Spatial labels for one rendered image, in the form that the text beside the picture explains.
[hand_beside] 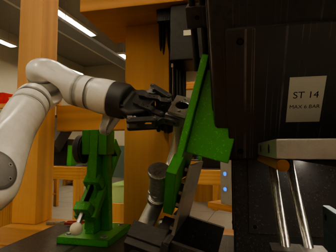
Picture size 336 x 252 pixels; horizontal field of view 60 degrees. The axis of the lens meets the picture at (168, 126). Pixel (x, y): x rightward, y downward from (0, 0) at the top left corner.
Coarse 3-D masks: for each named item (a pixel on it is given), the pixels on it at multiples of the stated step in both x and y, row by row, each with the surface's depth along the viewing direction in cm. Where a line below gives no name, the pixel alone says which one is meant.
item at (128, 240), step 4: (124, 240) 47; (128, 240) 47; (132, 240) 47; (136, 240) 47; (124, 244) 47; (128, 244) 46; (132, 244) 46; (136, 244) 46; (140, 244) 46; (144, 244) 46; (148, 244) 46; (124, 248) 47; (128, 248) 47; (132, 248) 47; (136, 248) 46; (140, 248) 46; (144, 248) 46; (148, 248) 46; (152, 248) 46; (156, 248) 46
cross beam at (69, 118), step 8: (64, 112) 103; (72, 112) 102; (80, 112) 102; (88, 112) 101; (64, 120) 103; (72, 120) 102; (80, 120) 101; (88, 120) 101; (96, 120) 100; (120, 120) 98; (56, 128) 103; (64, 128) 103; (72, 128) 102; (80, 128) 101; (88, 128) 101; (96, 128) 100; (120, 128) 98
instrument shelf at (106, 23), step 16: (80, 0) 81; (96, 0) 80; (112, 0) 79; (128, 0) 78; (144, 0) 77; (160, 0) 76; (176, 0) 75; (96, 16) 84; (112, 16) 84; (128, 16) 84; (144, 16) 84; (112, 32) 95
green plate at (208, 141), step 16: (208, 80) 47; (192, 96) 46; (208, 96) 47; (192, 112) 46; (208, 112) 47; (192, 128) 47; (208, 128) 47; (224, 128) 46; (192, 144) 47; (208, 144) 46; (224, 144) 46; (224, 160) 46
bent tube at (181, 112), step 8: (176, 96) 58; (184, 96) 58; (176, 104) 57; (184, 104) 57; (168, 112) 54; (176, 112) 54; (184, 112) 54; (176, 128) 58; (176, 136) 60; (176, 144) 61; (168, 160) 61; (144, 208) 54; (152, 208) 53; (160, 208) 54; (144, 216) 52; (152, 216) 52; (152, 224) 51
